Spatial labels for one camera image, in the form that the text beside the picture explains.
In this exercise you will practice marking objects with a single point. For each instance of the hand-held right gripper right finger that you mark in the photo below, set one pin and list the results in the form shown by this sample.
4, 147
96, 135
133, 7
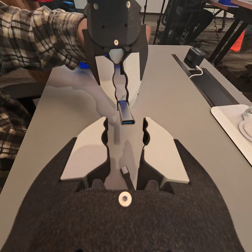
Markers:
165, 157

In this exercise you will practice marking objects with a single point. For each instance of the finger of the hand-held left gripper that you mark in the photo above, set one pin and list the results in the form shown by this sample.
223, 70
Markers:
105, 72
133, 68

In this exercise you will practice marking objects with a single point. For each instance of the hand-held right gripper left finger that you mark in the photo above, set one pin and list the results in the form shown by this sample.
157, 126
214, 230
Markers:
86, 155

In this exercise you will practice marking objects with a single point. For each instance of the blue plastic bin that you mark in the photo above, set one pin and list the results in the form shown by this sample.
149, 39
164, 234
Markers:
84, 66

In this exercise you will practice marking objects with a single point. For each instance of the grey usb socket adapter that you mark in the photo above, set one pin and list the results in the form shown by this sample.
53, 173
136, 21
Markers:
126, 114

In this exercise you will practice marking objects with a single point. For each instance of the person's left forearm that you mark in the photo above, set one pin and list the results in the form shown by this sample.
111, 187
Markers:
39, 35

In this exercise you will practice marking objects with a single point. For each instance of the person's left hand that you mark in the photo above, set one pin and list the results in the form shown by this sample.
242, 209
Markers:
81, 33

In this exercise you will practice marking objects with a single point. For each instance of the black charger block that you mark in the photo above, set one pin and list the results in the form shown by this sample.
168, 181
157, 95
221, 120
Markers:
194, 57

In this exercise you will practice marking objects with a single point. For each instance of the black office chair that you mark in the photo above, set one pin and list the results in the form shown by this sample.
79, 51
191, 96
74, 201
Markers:
187, 19

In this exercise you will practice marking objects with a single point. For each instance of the person's plaid shirt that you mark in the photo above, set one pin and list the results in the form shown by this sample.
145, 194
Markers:
11, 128

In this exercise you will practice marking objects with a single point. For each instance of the red plastic object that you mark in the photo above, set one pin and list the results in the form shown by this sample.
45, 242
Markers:
237, 42

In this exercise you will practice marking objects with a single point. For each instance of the wooden table with black legs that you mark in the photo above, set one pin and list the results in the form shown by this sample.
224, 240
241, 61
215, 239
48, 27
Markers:
246, 5

